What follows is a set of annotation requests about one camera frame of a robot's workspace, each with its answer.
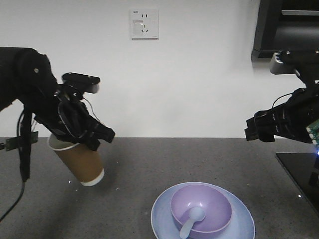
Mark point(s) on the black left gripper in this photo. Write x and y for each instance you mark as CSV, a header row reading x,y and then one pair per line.
x,y
59,109

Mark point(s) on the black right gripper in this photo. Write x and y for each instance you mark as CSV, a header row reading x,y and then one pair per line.
x,y
288,120

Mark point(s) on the brown paper cup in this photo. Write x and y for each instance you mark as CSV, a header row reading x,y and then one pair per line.
x,y
85,164

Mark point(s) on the purple plastic bowl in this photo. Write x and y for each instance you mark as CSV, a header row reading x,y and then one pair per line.
x,y
217,208

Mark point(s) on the white plastic spoon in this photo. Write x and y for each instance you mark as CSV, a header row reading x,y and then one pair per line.
x,y
196,214

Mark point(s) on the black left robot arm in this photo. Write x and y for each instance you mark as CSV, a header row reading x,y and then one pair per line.
x,y
26,75

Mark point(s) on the light blue plate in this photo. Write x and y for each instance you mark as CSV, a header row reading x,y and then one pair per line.
x,y
241,226

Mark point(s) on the black induction cooktop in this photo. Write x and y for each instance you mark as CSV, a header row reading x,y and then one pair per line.
x,y
303,169

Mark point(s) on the black range hood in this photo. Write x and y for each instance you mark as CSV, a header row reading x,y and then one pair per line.
x,y
285,25

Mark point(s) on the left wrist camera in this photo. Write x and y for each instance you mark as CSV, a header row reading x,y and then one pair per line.
x,y
83,83

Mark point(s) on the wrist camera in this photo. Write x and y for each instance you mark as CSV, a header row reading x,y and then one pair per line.
x,y
278,67
83,83

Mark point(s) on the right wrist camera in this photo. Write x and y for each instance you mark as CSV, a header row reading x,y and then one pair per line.
x,y
278,67

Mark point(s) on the white wall socket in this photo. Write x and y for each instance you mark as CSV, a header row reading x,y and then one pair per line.
x,y
144,23

